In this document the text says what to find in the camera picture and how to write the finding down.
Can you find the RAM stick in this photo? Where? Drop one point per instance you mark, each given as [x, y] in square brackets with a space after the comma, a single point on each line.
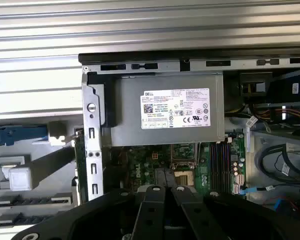
[35, 218]
[35, 201]

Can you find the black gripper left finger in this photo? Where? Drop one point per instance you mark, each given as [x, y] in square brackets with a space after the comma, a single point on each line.
[90, 220]

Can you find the metal socket cover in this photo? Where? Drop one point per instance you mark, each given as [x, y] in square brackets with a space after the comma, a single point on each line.
[172, 155]

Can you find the black RAM slot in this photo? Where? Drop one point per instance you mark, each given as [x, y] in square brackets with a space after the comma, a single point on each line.
[212, 167]
[228, 167]
[223, 167]
[217, 167]

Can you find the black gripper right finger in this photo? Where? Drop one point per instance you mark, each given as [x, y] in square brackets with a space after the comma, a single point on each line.
[240, 220]

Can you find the CPU socket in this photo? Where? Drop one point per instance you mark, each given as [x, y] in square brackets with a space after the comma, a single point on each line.
[183, 178]

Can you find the hard disk in blue carrier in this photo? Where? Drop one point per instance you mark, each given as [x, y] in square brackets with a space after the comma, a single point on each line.
[15, 136]

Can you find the grey optical drive bay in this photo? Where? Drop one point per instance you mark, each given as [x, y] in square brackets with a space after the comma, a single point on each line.
[255, 76]

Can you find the black open PC case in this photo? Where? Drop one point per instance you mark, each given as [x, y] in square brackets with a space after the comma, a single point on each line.
[170, 65]

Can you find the green motherboard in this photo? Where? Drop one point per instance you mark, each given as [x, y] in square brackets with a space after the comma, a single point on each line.
[145, 157]

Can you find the green graphics card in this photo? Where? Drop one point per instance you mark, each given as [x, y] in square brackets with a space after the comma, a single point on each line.
[80, 165]

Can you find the grey parts rack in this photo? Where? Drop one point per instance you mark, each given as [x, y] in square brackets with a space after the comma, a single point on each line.
[47, 160]

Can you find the grey power supply unit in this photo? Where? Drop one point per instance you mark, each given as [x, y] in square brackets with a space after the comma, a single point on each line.
[130, 112]

